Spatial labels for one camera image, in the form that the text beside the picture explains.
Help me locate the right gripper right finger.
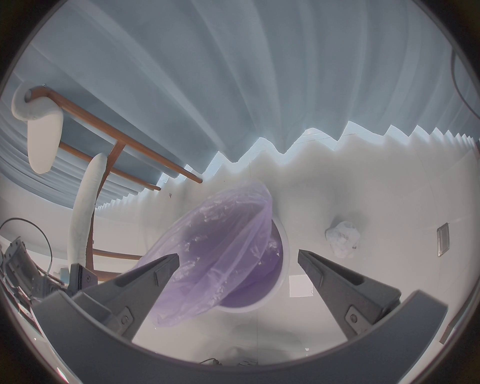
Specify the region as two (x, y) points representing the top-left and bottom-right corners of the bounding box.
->
(298, 249), (402, 344)

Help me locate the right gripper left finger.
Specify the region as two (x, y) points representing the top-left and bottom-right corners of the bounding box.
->
(70, 253), (180, 343)

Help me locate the white trash bin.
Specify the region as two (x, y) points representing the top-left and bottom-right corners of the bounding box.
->
(215, 215), (292, 314)

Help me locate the purple plastic bag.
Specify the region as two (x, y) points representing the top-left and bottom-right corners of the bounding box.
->
(133, 179), (274, 329)

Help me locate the crumpled white paper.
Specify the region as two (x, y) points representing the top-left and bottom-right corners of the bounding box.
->
(324, 220), (361, 259)

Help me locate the white cushioned wooden chair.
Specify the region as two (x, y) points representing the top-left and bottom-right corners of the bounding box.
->
(10, 84), (203, 282)

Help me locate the pale blue curtain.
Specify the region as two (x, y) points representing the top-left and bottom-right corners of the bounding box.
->
(0, 0), (480, 211)

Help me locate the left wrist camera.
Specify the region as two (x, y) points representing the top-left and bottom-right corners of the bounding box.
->
(60, 262), (99, 294)

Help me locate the black cable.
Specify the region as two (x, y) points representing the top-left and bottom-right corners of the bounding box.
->
(0, 217), (54, 280)

